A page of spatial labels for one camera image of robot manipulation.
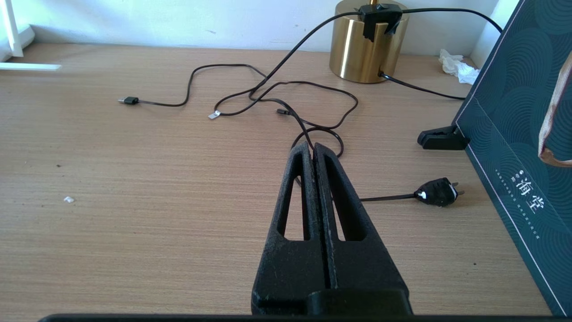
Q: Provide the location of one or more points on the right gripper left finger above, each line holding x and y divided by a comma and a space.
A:
290, 268

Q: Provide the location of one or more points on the brass desk lamp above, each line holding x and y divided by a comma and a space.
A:
357, 49

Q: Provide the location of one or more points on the white wifi router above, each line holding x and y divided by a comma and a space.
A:
20, 38

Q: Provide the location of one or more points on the dark framed board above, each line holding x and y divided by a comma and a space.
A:
514, 112

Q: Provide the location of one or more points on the crumpled white tissue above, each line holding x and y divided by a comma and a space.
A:
460, 67

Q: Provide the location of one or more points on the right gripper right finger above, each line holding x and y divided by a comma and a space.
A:
366, 268

